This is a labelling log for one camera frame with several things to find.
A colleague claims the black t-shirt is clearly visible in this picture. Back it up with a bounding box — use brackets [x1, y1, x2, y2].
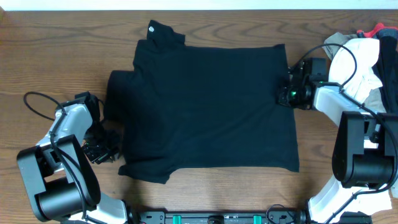
[104, 21, 299, 184]

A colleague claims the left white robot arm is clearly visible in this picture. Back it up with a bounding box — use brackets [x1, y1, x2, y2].
[17, 95, 134, 223]

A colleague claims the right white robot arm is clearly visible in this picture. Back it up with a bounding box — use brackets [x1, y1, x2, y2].
[278, 70, 397, 223]

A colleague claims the white shirt in pile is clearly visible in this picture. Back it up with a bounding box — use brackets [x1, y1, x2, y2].
[329, 38, 382, 103]

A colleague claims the grey-beige garment in pile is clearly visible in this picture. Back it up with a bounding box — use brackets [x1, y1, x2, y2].
[323, 32, 386, 113]

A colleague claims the black garment in pile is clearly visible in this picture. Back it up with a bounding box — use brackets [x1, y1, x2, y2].
[373, 36, 397, 114]

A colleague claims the red garment in pile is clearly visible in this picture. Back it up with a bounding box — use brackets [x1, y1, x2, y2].
[356, 22, 397, 39]

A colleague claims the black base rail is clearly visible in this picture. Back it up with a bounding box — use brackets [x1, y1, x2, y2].
[129, 204, 317, 224]

